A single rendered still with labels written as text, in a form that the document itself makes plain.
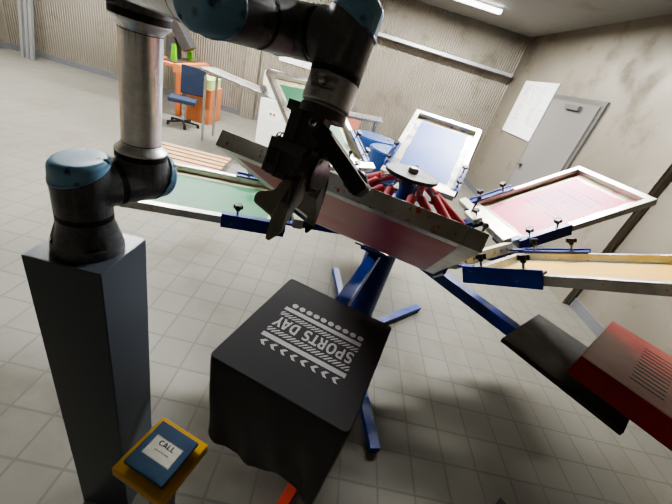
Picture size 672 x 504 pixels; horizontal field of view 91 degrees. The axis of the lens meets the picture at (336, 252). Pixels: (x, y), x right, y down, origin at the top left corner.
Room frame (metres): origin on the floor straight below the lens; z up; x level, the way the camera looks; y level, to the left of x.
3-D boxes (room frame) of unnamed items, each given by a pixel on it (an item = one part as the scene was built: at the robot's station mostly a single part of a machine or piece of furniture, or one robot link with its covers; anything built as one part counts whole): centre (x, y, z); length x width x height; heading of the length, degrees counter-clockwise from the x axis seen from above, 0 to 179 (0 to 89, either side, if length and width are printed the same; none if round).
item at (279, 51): (0.58, 0.17, 1.77); 0.11 x 0.11 x 0.08; 66
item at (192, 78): (5.92, 3.36, 0.49); 0.57 x 0.54 x 0.98; 2
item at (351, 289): (1.29, -0.13, 0.89); 1.24 x 0.06 x 0.06; 166
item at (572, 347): (1.43, -0.76, 0.91); 1.34 x 0.41 x 0.08; 46
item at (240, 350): (0.81, -0.01, 0.95); 0.48 x 0.44 x 0.01; 166
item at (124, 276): (0.63, 0.59, 0.60); 0.18 x 0.18 x 1.20; 4
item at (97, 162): (0.64, 0.59, 1.37); 0.13 x 0.12 x 0.14; 156
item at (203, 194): (1.64, 0.59, 1.05); 1.08 x 0.61 x 0.23; 106
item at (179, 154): (4.27, 2.36, 0.05); 1.07 x 0.73 x 0.10; 98
